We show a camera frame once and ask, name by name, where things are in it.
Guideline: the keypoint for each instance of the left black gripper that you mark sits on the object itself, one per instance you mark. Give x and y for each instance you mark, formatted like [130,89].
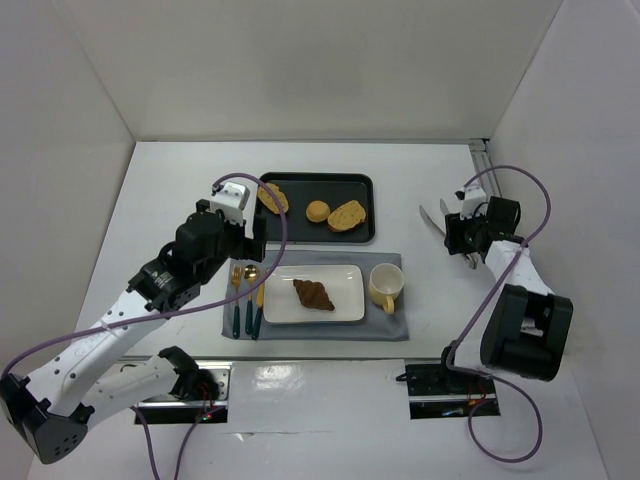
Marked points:
[257,238]

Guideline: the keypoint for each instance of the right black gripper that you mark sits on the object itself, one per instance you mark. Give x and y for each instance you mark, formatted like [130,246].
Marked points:
[455,235]

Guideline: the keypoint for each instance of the metal tongs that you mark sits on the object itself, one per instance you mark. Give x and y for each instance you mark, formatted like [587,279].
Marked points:
[436,221]

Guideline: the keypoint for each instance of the brown chocolate croissant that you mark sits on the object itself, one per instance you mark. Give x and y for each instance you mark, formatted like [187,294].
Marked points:
[313,295]

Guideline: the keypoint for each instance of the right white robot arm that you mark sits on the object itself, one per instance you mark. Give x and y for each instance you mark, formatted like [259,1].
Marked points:
[528,327]

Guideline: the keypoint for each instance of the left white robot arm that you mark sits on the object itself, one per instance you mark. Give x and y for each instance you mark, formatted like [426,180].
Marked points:
[55,406]

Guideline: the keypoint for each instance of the oval golden bread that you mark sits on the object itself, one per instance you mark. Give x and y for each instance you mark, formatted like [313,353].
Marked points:
[273,202]

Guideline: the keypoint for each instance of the seeded bread slice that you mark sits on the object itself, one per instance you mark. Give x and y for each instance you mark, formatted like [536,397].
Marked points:
[347,216]

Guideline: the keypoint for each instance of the round orange bun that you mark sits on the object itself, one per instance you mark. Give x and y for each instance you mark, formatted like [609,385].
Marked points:
[317,211]

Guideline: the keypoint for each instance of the black baking tray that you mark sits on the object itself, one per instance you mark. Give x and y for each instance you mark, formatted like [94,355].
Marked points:
[335,189]

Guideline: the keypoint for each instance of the yellow ceramic cup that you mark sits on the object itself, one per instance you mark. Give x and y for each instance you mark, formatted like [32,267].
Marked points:
[386,282]

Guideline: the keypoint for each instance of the white rectangular plate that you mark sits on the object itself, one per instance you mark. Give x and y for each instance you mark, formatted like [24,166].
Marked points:
[343,284]

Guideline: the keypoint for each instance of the gold spoon green handle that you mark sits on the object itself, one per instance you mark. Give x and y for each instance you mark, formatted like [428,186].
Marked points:
[251,275]

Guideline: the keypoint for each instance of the gold fork green handle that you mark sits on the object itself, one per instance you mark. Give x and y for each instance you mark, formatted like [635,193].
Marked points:
[236,280]

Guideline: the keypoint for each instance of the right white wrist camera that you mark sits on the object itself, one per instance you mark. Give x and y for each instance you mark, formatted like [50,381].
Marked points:
[472,197]

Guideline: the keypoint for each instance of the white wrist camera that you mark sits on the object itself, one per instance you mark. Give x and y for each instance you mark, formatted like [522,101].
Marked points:
[230,199]
[472,197]

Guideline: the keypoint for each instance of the gold knife green handle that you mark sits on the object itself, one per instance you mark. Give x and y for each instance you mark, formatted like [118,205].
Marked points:
[259,313]

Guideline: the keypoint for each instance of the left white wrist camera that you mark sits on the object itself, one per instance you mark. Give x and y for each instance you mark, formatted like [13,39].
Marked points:
[230,199]

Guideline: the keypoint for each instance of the aluminium frame rail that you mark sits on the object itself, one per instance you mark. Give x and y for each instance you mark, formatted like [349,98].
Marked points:
[481,161]

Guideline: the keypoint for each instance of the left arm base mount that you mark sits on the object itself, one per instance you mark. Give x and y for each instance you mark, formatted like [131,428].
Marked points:
[202,390]

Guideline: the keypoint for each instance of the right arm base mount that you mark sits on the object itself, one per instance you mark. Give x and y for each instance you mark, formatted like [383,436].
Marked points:
[434,391]

